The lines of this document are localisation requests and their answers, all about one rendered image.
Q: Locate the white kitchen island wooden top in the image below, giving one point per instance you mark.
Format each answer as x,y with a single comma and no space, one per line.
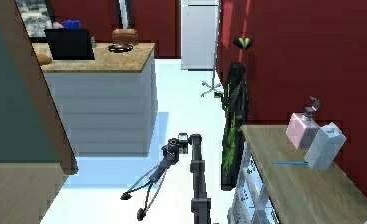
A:
104,100

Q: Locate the brown wooden door frame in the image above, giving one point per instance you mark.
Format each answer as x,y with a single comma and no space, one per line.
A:
34,86

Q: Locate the pink soap dispenser bottle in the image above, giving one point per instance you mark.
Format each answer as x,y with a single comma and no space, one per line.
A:
303,130

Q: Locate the white square box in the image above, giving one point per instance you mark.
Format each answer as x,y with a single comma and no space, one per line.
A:
324,146

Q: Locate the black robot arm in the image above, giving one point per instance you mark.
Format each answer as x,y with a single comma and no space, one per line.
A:
198,173

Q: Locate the black green bicycle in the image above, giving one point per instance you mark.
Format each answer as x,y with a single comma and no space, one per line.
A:
236,113

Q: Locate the black open laptop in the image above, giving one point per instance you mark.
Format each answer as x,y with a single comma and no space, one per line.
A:
69,43

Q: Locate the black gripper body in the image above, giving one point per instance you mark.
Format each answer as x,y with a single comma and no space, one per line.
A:
171,152

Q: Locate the brown round pot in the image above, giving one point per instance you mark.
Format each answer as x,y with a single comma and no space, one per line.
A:
124,39

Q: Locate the blue bowl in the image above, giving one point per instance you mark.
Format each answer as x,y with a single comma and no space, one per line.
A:
71,24

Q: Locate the blue pen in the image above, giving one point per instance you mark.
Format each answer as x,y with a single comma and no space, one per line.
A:
291,163

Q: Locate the wooden table white frame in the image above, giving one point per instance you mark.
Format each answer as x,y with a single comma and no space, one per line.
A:
301,186

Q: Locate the grey coat stand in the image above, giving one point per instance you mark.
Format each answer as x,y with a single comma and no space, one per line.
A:
213,83

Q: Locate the brown bread loaf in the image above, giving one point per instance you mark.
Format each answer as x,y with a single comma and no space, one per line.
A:
43,59

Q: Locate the white fridge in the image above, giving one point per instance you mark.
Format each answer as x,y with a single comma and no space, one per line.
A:
199,33

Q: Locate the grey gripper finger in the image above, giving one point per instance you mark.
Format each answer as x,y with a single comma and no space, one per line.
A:
141,186
152,197

